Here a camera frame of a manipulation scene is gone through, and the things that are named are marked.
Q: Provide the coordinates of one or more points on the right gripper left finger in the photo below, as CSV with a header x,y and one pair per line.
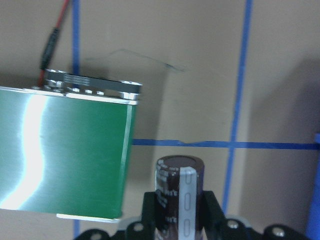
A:
x,y
148,213

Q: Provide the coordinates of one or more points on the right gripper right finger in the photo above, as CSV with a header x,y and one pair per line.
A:
x,y
211,212

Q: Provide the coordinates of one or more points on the black cylindrical capacitor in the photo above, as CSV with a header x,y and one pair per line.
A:
x,y
179,190

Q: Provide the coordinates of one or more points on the green conveyor belt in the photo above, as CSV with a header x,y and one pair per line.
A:
x,y
65,147

